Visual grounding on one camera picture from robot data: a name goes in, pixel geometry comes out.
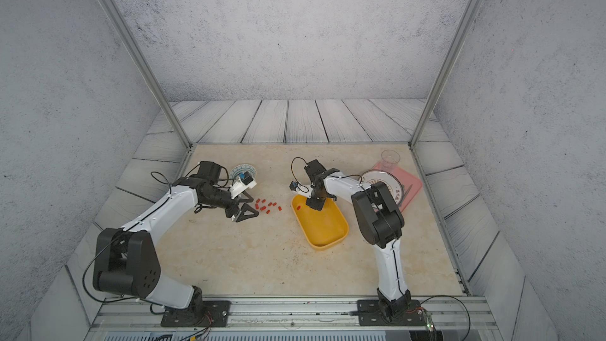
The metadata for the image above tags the yellow plastic storage box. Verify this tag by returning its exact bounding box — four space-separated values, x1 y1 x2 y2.
291 195 350 251

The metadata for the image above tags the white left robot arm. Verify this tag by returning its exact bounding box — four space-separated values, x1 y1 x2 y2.
89 161 259 309

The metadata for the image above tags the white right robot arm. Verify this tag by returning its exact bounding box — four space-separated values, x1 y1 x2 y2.
301 159 412 320

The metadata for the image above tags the small patterned bowl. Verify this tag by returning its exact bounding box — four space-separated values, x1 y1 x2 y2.
230 164 257 183

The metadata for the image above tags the round printed white plate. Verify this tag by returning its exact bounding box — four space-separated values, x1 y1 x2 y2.
362 170 404 205

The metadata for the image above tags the clear plastic cup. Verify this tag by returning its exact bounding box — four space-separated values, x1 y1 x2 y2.
380 149 401 171

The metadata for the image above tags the pink plastic tray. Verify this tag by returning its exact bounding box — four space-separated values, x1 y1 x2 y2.
371 162 423 213

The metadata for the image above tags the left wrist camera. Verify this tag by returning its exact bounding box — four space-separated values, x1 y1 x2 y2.
230 171 257 199

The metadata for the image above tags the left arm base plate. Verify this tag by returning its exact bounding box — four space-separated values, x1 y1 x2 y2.
160 300 231 328

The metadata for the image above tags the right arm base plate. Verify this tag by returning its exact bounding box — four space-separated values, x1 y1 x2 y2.
350 299 427 327

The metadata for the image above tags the aluminium front rail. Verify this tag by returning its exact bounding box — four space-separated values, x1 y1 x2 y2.
86 295 502 340

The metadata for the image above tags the aluminium corner post left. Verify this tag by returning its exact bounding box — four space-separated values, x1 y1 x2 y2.
97 0 193 152

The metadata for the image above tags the aluminium corner post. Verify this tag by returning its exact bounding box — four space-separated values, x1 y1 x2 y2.
97 0 193 152
409 0 483 150

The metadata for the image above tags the aluminium corner post right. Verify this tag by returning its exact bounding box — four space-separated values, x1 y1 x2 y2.
409 0 483 150

